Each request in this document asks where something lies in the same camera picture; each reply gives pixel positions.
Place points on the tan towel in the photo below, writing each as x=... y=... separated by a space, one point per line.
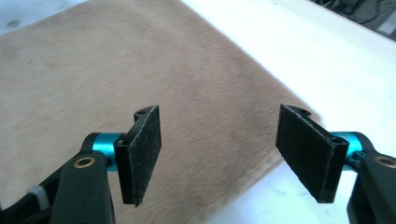
x=93 y=77

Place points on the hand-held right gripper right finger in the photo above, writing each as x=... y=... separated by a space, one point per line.
x=308 y=155

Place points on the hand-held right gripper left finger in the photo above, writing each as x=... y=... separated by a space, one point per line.
x=140 y=161

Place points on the white foam mat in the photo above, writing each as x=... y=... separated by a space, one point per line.
x=311 y=62

